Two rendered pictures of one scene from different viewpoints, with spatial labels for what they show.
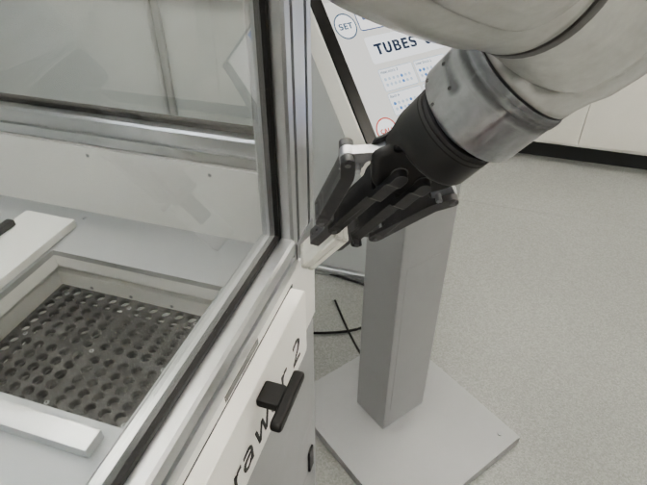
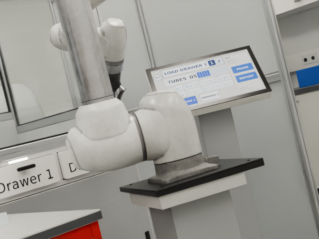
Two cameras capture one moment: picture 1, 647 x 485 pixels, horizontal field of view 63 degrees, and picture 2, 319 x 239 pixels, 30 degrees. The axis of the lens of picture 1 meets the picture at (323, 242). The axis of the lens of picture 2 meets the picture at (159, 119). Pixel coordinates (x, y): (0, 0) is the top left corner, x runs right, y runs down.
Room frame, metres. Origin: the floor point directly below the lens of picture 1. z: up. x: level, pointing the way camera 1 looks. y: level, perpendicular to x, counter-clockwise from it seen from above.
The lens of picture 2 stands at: (-1.56, -1.44, 1.00)
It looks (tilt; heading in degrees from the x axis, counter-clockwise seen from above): 1 degrees down; 31
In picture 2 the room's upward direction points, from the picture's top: 14 degrees counter-clockwise
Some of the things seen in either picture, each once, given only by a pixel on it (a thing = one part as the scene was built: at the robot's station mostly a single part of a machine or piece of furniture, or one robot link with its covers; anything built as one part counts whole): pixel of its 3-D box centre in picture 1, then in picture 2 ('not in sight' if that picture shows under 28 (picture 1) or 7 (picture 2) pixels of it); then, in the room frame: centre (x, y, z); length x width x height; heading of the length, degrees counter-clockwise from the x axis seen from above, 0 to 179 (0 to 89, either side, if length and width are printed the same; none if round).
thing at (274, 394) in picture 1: (276, 396); not in sight; (0.34, 0.05, 0.91); 0.07 x 0.04 x 0.01; 163
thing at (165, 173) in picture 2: not in sight; (185, 165); (0.05, -0.52, 0.81); 0.22 x 0.18 x 0.06; 140
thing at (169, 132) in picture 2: not in sight; (165, 124); (0.02, -0.50, 0.95); 0.18 x 0.16 x 0.22; 133
